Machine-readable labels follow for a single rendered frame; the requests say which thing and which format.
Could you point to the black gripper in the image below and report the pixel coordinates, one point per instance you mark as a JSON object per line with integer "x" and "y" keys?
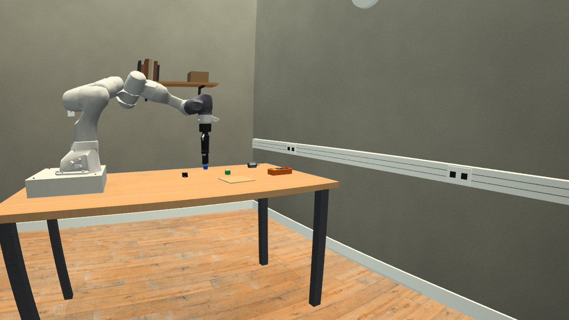
{"x": 204, "y": 128}

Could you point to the tan textured mat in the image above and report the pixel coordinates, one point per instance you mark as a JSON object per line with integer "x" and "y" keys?
{"x": 236, "y": 179}

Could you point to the orange digital multimeter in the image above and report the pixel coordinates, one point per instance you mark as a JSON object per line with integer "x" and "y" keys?
{"x": 279, "y": 171}

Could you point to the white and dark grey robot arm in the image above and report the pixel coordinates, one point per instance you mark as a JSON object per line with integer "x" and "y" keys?
{"x": 91, "y": 99}

